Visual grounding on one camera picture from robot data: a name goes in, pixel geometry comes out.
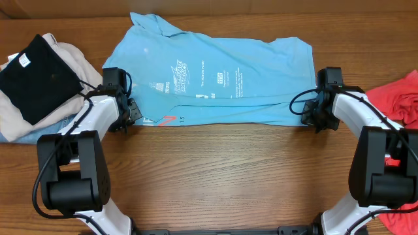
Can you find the light blue t-shirt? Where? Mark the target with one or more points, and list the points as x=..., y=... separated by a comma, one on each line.
x=183, y=78

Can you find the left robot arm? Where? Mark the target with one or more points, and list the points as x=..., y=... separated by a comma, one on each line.
x=73, y=180

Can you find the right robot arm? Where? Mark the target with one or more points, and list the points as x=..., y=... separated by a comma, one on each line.
x=383, y=173

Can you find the folded black shirt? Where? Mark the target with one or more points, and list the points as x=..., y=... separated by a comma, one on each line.
x=38, y=81

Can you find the folded blue jeans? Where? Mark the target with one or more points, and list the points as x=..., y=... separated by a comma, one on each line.
x=33, y=136

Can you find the red t-shirt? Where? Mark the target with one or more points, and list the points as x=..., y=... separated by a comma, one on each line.
x=398, y=101

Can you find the folded beige garment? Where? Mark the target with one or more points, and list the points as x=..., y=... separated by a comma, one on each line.
x=13, y=126

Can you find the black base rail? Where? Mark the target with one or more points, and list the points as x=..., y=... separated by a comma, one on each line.
x=282, y=230

